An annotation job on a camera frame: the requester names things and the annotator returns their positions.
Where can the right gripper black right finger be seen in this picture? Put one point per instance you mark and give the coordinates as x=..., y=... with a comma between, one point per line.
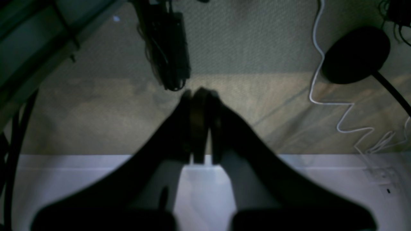
x=270, y=195

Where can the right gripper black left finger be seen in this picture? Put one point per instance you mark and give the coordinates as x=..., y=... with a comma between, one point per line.
x=139, y=195

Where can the black power adapter bundle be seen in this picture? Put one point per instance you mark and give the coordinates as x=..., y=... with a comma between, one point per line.
x=163, y=31

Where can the black round lamp base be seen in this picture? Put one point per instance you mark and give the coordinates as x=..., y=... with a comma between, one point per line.
x=357, y=55

